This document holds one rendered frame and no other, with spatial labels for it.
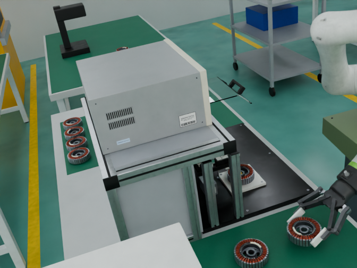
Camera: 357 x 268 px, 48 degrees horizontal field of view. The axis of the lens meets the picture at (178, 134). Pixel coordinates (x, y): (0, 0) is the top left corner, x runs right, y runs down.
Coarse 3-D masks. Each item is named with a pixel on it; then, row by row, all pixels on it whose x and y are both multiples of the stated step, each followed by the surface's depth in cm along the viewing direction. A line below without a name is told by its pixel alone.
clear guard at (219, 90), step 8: (208, 80) 189; (216, 80) 187; (208, 88) 181; (216, 88) 180; (224, 88) 178; (232, 88) 180; (216, 96) 172; (224, 96) 171; (232, 96) 170; (240, 96) 172
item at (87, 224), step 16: (64, 112) 258; (80, 112) 254; (64, 160) 206; (288, 160) 179; (64, 176) 193; (80, 176) 192; (96, 176) 190; (304, 176) 168; (64, 192) 182; (80, 192) 180; (96, 192) 178; (64, 208) 172; (80, 208) 170; (96, 208) 169; (64, 224) 163; (80, 224) 161; (96, 224) 160; (112, 224) 159; (240, 224) 149; (64, 240) 155; (80, 240) 153; (96, 240) 152; (112, 240) 151; (64, 256) 147
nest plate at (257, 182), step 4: (248, 164) 175; (224, 172) 172; (256, 172) 169; (220, 176) 170; (224, 176) 170; (256, 176) 167; (224, 180) 167; (256, 180) 164; (260, 180) 164; (224, 184) 166; (228, 184) 165; (248, 184) 163; (252, 184) 163; (256, 184) 162; (260, 184) 162; (264, 184) 163; (228, 188) 163; (244, 188) 161; (248, 188) 161; (252, 188) 162
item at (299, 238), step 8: (304, 216) 139; (288, 224) 138; (296, 224) 137; (304, 224) 138; (312, 224) 135; (288, 232) 134; (296, 232) 133; (304, 232) 134; (312, 232) 132; (296, 240) 132; (304, 240) 130
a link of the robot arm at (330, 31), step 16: (320, 16) 141; (336, 16) 138; (352, 16) 136; (320, 32) 140; (336, 32) 138; (352, 32) 136; (320, 48) 147; (336, 48) 146; (336, 64) 157; (352, 64) 175; (336, 80) 168; (352, 80) 170
